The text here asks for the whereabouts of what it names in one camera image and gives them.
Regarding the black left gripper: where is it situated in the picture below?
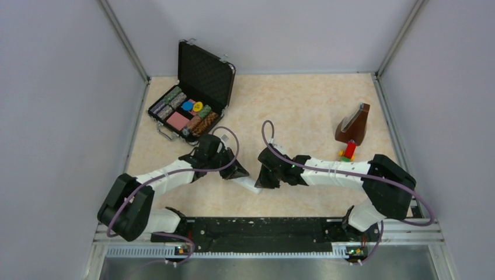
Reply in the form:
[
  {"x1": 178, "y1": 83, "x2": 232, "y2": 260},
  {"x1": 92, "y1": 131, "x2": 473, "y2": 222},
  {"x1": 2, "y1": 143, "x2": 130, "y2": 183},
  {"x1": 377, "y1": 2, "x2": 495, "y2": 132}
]
[{"x1": 207, "y1": 146, "x2": 249, "y2": 180}]

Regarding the white remote control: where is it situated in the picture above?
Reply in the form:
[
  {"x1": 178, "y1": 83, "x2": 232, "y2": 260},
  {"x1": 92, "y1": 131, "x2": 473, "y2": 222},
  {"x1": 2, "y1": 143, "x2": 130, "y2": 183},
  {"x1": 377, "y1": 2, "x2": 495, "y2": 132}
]
[{"x1": 231, "y1": 177, "x2": 262, "y2": 194}]

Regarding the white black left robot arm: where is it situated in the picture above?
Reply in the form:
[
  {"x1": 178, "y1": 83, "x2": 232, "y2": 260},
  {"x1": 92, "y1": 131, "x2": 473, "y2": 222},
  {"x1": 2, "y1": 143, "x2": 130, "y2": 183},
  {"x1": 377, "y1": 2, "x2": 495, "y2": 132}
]
[{"x1": 97, "y1": 134, "x2": 260, "y2": 242}]

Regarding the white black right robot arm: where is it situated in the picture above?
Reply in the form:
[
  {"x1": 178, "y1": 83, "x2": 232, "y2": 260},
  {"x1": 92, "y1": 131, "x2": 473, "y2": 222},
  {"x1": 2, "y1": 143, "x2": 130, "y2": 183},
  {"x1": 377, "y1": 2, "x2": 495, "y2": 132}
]
[{"x1": 256, "y1": 145, "x2": 416, "y2": 240}]

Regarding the orange black chip row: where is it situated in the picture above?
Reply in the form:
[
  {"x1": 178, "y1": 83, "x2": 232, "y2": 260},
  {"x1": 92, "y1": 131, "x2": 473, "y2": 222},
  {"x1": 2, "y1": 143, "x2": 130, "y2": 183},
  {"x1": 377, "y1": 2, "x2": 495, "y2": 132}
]
[{"x1": 191, "y1": 111, "x2": 219, "y2": 137}]

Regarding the red green chip row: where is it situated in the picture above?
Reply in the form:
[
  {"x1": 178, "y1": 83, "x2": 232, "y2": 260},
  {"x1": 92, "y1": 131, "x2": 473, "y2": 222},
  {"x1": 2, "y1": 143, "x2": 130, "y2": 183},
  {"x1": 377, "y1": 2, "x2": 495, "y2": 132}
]
[{"x1": 182, "y1": 105, "x2": 212, "y2": 136}]

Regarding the yellow big blind chip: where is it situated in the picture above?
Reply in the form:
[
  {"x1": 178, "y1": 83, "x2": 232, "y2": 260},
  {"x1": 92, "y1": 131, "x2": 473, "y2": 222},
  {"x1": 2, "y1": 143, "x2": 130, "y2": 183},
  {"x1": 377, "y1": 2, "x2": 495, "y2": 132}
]
[{"x1": 193, "y1": 101, "x2": 204, "y2": 113}]

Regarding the colourful toy brick stack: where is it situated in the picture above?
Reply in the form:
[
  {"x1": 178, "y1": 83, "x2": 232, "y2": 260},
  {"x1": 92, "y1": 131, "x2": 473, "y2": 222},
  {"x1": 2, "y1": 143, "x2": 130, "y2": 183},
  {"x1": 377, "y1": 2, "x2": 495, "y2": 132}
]
[{"x1": 339, "y1": 140, "x2": 357, "y2": 162}]

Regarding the pink playing card deck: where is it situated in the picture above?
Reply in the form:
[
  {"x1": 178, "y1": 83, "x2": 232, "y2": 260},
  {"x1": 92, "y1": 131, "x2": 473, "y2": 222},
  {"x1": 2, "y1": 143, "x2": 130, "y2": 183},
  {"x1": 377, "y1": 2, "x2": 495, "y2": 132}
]
[{"x1": 166, "y1": 112, "x2": 190, "y2": 131}]

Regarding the blue round dealer chip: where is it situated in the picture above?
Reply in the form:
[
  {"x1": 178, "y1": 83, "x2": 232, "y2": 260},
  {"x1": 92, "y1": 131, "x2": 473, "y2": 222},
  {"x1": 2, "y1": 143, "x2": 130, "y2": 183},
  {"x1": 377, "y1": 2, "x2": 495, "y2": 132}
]
[{"x1": 182, "y1": 101, "x2": 194, "y2": 111}]

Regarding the brown wooden metronome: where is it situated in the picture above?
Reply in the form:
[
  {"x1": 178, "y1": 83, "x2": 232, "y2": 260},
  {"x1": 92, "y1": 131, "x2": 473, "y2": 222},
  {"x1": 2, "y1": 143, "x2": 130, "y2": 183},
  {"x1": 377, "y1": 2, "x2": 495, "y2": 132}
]
[{"x1": 334, "y1": 103, "x2": 370, "y2": 146}]

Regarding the blue tan chip row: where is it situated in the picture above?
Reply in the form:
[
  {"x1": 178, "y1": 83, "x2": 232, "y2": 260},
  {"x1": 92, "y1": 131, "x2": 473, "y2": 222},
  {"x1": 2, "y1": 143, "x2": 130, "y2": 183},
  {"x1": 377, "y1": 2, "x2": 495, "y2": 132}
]
[{"x1": 157, "y1": 92, "x2": 187, "y2": 120}]

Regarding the black poker chip case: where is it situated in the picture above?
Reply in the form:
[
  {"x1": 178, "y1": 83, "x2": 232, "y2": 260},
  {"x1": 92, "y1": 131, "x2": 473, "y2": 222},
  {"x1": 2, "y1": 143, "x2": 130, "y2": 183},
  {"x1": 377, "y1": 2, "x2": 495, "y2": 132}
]
[{"x1": 147, "y1": 39, "x2": 236, "y2": 145}]

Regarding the purple chip row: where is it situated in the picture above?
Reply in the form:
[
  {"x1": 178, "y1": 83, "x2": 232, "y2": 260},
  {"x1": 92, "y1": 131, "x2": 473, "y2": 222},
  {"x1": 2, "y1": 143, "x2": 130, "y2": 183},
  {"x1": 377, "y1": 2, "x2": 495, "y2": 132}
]
[{"x1": 150, "y1": 86, "x2": 182, "y2": 114}]

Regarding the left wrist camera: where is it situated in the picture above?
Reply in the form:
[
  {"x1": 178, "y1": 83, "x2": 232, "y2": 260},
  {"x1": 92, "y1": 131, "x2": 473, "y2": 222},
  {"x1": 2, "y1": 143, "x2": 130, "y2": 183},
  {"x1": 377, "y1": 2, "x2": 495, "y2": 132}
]
[{"x1": 219, "y1": 134, "x2": 229, "y2": 149}]

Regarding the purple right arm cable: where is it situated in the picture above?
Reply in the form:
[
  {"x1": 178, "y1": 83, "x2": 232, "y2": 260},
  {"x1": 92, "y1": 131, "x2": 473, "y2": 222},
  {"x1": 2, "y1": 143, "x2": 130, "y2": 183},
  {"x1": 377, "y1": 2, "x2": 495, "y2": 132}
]
[{"x1": 261, "y1": 120, "x2": 436, "y2": 265}]

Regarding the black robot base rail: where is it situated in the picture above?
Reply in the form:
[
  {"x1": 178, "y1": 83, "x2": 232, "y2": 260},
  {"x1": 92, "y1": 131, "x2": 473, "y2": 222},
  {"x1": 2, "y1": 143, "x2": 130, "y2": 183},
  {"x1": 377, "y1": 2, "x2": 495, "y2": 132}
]
[{"x1": 151, "y1": 217, "x2": 382, "y2": 261}]

